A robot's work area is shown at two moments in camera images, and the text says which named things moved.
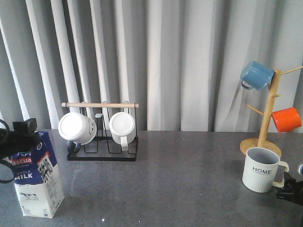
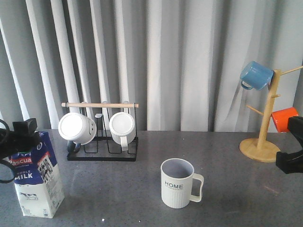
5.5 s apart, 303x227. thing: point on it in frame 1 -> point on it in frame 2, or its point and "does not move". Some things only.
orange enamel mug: x=287 y=119 does not move
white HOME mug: x=259 y=169 -> x=176 y=176
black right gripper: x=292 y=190 -> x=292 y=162
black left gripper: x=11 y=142 does not move
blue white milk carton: x=37 y=179 does not move
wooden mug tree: x=262 y=141 does not move
